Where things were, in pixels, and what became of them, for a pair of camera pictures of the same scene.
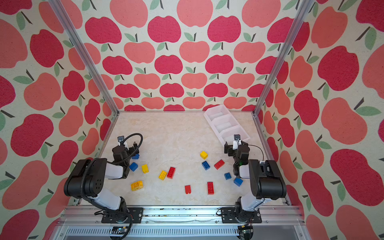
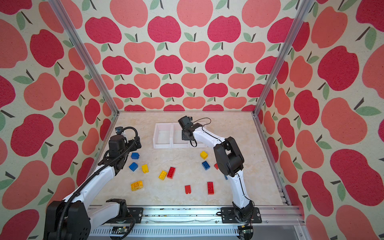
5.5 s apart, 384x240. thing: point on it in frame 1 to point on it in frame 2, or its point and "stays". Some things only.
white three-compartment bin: x=224 y=124 to x=169 y=135
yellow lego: x=162 y=175 stays
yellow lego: x=204 y=155 stays
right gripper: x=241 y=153 to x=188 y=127
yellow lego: x=145 y=168 stays
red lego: x=171 y=173 stays
